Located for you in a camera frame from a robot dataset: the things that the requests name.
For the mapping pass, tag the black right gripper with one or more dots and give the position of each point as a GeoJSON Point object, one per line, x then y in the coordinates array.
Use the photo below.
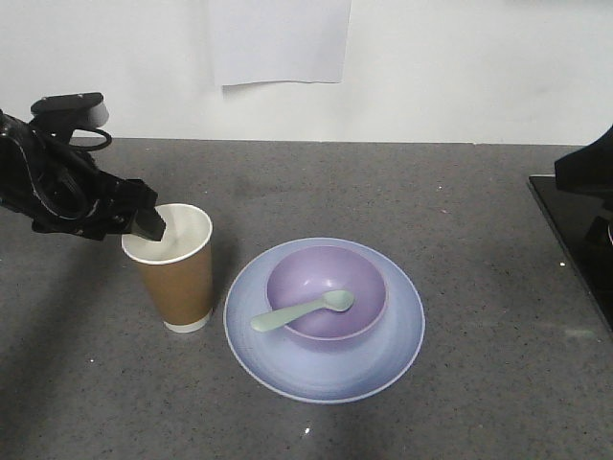
{"type": "Point", "coordinates": [588, 171]}

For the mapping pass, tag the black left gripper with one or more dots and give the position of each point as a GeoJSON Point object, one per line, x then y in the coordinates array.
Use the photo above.
{"type": "Point", "coordinates": [50, 176]}

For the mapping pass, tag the brown paper cup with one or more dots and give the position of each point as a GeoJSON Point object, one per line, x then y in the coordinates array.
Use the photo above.
{"type": "Point", "coordinates": [177, 270]}

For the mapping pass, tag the lavender plastic bowl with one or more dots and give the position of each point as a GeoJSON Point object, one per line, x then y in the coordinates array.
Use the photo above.
{"type": "Point", "coordinates": [305, 274]}

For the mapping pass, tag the pale green plastic spoon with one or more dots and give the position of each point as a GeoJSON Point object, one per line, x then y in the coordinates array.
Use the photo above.
{"type": "Point", "coordinates": [334, 300]}

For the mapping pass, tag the light blue round plate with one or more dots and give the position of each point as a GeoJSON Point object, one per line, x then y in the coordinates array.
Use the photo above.
{"type": "Point", "coordinates": [314, 371]}

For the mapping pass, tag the black glass cooktop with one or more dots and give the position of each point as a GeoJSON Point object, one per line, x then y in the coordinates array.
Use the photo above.
{"type": "Point", "coordinates": [583, 227]}

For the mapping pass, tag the white paper sheet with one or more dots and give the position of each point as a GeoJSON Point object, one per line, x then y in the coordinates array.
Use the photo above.
{"type": "Point", "coordinates": [269, 41]}

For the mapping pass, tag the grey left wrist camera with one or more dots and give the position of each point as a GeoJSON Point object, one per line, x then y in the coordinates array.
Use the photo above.
{"type": "Point", "coordinates": [72, 110]}

